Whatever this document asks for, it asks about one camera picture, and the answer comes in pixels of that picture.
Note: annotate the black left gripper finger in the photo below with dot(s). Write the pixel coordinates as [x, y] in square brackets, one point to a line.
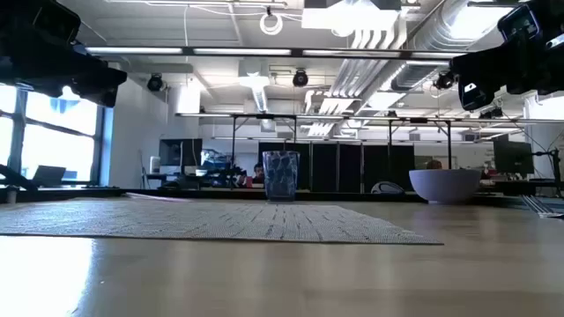
[106, 86]

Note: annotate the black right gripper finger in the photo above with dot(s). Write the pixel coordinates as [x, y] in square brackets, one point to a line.
[478, 97]

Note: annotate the white round bowl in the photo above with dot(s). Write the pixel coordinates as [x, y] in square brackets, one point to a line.
[445, 185]

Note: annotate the blue faceted plastic tumbler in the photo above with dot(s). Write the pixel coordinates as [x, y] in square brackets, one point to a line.
[281, 176]

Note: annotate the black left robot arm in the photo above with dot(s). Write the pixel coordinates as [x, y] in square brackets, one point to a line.
[11, 35]

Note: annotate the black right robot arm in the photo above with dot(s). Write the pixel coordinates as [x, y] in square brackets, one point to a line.
[556, 17]

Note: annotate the person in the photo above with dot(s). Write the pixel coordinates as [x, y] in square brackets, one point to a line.
[258, 174]
[434, 164]

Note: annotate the white box device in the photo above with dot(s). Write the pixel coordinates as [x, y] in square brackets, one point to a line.
[154, 165]

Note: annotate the grey laptop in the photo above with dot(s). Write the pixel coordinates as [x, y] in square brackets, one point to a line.
[49, 175]

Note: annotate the black slanted bar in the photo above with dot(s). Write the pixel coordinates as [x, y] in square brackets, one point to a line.
[17, 178]

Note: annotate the striped grey cloth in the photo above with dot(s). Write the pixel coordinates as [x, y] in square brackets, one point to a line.
[544, 208]

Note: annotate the black and white rounded object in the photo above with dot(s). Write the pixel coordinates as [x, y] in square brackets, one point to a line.
[387, 188]

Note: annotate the black partition panels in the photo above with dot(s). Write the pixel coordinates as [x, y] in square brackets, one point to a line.
[343, 167]

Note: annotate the grey woven placemat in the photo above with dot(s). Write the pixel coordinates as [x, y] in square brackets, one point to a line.
[220, 224]

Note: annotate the black hanging camera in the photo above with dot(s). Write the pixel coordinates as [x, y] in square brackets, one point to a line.
[445, 81]
[155, 83]
[300, 78]

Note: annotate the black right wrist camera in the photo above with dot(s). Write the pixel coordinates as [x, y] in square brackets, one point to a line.
[520, 24]

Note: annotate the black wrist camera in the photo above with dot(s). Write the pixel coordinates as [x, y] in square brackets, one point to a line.
[520, 24]
[55, 22]

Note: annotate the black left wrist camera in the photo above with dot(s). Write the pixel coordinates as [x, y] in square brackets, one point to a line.
[55, 22]

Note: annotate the window with dark frame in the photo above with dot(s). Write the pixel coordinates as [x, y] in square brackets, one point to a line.
[57, 141]

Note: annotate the black metal table frame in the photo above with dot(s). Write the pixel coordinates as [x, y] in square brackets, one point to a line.
[390, 149]

